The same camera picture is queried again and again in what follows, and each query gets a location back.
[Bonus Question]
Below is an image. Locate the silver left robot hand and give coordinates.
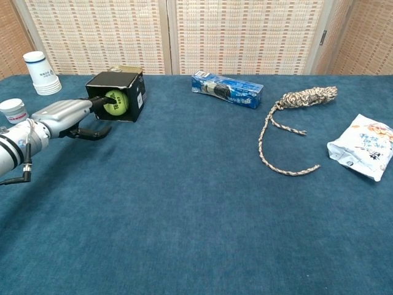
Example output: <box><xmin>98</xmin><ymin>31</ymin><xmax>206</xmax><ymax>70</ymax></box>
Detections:
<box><xmin>31</xmin><ymin>96</ymin><xmax>115</xmax><ymax>141</ymax></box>

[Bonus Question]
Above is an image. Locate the yellow tennis ball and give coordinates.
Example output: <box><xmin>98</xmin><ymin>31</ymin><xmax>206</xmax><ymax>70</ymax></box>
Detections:
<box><xmin>103</xmin><ymin>90</ymin><xmax>129</xmax><ymax>117</ymax></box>

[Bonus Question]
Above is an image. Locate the black cardboard box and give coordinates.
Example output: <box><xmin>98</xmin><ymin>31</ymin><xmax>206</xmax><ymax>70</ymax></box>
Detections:
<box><xmin>85</xmin><ymin>71</ymin><xmax>148</xmax><ymax>123</ymax></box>

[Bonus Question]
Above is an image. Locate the stack of white paper cups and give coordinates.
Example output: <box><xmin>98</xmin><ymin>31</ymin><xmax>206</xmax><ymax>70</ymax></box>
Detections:
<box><xmin>23</xmin><ymin>50</ymin><xmax>63</xmax><ymax>96</ymax></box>

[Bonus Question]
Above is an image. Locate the small white plastic jar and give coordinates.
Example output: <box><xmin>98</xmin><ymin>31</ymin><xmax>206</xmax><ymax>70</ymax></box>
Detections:
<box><xmin>0</xmin><ymin>98</ymin><xmax>30</xmax><ymax>125</ymax></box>

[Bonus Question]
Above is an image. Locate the gold metal tin can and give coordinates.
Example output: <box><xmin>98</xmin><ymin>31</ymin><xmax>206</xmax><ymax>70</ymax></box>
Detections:
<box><xmin>109</xmin><ymin>65</ymin><xmax>144</xmax><ymax>76</ymax></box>

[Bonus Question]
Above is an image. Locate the blue table cloth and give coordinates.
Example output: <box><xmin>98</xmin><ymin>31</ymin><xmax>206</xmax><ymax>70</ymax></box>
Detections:
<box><xmin>0</xmin><ymin>73</ymin><xmax>393</xmax><ymax>295</ymax></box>

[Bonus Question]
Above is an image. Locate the blue snack package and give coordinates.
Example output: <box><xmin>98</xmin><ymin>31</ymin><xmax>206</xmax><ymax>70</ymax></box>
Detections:
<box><xmin>191</xmin><ymin>70</ymin><xmax>265</xmax><ymax>110</ymax></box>

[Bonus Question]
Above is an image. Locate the woven folding screen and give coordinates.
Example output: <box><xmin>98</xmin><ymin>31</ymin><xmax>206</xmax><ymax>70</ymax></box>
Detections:
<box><xmin>0</xmin><ymin>0</ymin><xmax>393</xmax><ymax>81</ymax></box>

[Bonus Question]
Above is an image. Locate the white snack bag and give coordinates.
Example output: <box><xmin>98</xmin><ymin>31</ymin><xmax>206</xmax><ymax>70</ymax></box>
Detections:
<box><xmin>326</xmin><ymin>113</ymin><xmax>393</xmax><ymax>183</ymax></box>

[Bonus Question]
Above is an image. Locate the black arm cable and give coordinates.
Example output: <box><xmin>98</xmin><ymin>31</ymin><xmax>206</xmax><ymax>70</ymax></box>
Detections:
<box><xmin>0</xmin><ymin>119</ymin><xmax>35</xmax><ymax>186</ymax></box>

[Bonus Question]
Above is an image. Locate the beige braided rope bundle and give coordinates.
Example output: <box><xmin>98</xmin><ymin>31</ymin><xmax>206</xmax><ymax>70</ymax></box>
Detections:
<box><xmin>258</xmin><ymin>85</ymin><xmax>339</xmax><ymax>177</ymax></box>

